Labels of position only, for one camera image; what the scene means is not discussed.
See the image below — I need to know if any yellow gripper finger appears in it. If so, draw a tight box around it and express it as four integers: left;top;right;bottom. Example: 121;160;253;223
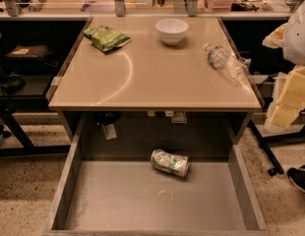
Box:
262;23;286;49
270;66;305;128

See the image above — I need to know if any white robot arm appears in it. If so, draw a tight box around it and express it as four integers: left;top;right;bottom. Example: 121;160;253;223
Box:
262;0;305;128

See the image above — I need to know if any grey open drawer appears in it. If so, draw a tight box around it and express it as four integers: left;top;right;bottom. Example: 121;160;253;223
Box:
43;114;268;236

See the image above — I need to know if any clear plastic water bottle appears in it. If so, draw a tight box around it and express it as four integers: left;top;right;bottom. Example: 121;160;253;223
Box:
204;43;250;91

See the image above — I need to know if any black shoe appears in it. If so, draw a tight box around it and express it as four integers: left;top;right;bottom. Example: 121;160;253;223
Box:
287;164;305;194

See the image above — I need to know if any white bowl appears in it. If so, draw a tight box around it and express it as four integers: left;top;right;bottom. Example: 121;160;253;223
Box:
155;19;189;45

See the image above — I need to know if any green chip bag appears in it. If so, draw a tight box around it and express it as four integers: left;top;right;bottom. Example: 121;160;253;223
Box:
84;25;131;53

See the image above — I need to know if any white paper tag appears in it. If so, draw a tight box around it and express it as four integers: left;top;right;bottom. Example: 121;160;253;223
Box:
102;124;117;141

